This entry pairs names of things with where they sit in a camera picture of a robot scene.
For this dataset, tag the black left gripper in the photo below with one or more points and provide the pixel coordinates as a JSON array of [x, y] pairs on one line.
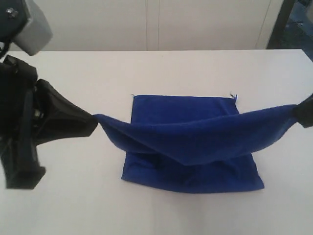
[[58, 119]]

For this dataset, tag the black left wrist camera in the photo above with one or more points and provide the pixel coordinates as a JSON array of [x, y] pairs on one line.
[[23, 23]]

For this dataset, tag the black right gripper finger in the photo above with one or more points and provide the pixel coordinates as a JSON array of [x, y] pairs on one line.
[[303, 112]]

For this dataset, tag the dark metal post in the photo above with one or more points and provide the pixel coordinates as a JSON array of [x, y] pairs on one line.
[[280, 24]]

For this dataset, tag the blue terry towel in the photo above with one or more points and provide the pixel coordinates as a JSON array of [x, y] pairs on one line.
[[195, 144]]

